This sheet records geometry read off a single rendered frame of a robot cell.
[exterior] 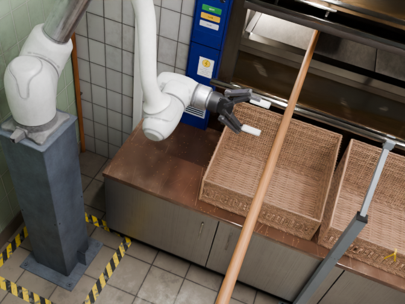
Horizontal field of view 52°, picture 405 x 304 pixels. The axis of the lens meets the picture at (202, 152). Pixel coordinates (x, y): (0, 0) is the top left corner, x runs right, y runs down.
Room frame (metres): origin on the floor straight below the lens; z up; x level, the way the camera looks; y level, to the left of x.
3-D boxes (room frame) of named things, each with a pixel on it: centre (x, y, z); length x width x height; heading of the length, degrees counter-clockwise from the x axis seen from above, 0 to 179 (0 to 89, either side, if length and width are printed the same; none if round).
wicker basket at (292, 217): (1.38, -0.34, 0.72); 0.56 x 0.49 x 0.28; 79
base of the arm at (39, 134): (1.07, 0.65, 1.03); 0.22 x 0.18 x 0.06; 166
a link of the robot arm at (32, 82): (1.10, 0.64, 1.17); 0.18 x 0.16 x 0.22; 12
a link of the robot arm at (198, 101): (1.21, 0.04, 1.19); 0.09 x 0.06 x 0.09; 168
